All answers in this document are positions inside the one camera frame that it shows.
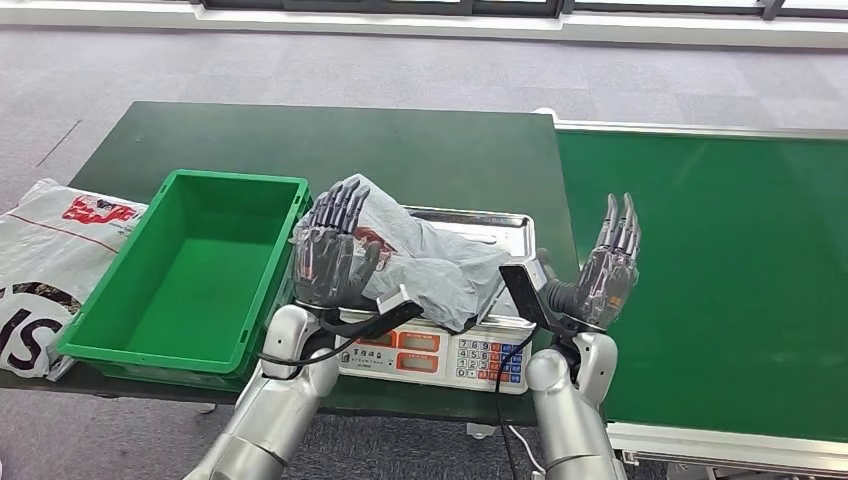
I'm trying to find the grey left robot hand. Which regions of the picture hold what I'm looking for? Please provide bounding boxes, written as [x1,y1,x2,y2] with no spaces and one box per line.
[291,177,384,311]

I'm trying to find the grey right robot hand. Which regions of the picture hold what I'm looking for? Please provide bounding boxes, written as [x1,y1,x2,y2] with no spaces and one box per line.
[536,192,643,333]

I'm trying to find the grey mailer package red print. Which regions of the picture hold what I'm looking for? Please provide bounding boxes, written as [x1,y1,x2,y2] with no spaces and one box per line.
[294,173,521,334]

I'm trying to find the green plastic basket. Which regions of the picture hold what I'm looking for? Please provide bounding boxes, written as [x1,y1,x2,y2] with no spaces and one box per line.
[56,168,313,392]

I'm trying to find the green conveyor belt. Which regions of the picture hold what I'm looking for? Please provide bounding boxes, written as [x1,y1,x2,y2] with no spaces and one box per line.
[533,107,848,475]

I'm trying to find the white scale with steel tray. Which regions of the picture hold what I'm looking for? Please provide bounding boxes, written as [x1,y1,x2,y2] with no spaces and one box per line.
[334,206,538,397]

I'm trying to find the large white bag black letters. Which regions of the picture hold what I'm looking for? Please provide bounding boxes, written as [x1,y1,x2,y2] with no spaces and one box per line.
[0,178,148,382]

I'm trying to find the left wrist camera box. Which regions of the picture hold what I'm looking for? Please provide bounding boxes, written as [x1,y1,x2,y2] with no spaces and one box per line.
[317,284,425,339]

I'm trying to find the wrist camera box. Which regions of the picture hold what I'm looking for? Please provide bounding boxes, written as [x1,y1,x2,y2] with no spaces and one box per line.
[317,284,425,339]
[498,256,558,333]

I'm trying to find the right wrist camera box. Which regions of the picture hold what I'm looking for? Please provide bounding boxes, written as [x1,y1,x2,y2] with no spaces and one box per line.
[498,256,558,333]

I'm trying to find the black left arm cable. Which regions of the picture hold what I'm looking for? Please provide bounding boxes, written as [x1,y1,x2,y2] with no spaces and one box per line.
[258,311,399,369]

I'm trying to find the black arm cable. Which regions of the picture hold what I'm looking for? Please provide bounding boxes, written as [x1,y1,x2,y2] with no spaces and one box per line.
[258,311,399,369]
[493,327,541,480]

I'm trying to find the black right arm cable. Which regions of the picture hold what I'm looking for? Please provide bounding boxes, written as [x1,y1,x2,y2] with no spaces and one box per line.
[493,327,541,480]

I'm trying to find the white cable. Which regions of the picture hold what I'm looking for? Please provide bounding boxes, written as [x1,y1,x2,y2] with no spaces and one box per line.
[506,425,551,480]

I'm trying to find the dark window frame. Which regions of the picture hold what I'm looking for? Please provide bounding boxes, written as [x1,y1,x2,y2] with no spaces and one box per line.
[188,0,848,20]

